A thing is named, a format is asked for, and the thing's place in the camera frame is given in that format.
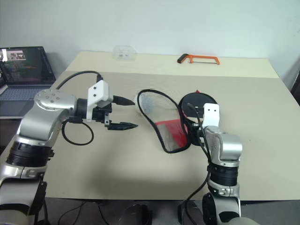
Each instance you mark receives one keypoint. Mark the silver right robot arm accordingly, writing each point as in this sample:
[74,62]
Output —
[229,145]

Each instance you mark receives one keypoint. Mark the dark chair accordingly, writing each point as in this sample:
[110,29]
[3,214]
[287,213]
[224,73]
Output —
[297,89]

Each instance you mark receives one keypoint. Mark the orange hacksaw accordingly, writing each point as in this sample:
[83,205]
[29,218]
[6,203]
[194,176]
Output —
[182,58]

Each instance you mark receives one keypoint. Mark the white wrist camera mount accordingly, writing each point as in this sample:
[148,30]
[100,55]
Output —
[211,114]
[99,93]

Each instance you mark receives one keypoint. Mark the open laptop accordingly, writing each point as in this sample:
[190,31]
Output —
[25,65]

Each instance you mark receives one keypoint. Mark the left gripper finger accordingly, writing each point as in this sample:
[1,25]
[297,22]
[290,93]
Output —
[123,100]
[123,126]

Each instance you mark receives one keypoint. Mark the clear plastic box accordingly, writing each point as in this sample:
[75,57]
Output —
[124,52]

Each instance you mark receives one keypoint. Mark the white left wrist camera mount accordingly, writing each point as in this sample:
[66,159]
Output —
[99,93]

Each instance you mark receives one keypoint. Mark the black red mesh paddle case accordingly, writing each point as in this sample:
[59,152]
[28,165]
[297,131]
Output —
[173,133]

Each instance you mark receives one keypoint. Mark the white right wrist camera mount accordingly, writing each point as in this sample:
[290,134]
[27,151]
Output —
[211,114]

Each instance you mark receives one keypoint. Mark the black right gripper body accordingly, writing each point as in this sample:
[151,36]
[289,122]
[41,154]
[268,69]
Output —
[196,136]

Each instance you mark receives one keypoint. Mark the dark rounded shape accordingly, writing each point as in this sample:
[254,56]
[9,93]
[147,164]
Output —
[194,213]

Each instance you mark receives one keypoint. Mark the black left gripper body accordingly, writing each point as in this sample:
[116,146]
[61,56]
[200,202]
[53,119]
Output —
[99,114]

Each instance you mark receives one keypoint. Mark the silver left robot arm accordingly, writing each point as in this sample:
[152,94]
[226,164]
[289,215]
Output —
[42,122]

